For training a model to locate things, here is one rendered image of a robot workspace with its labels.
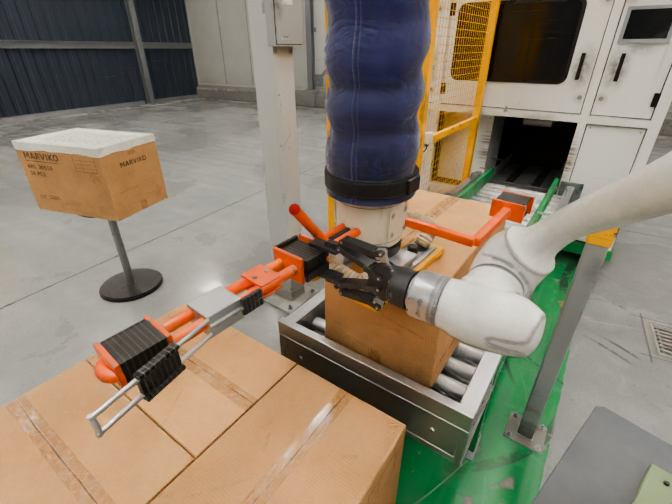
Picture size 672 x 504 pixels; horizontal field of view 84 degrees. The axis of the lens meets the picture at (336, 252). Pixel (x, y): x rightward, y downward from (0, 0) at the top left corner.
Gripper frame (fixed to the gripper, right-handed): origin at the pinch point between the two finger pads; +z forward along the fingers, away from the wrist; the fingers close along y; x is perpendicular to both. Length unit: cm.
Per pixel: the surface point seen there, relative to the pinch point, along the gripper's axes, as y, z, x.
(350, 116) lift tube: -27.0, 1.4, 11.2
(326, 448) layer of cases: 53, -4, -6
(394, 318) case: 31.0, -5.3, 26.7
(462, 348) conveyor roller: 53, -21, 51
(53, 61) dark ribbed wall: -11, 1086, 371
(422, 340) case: 34.6, -14.6, 26.6
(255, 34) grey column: -45, 107, 90
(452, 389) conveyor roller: 53, -24, 32
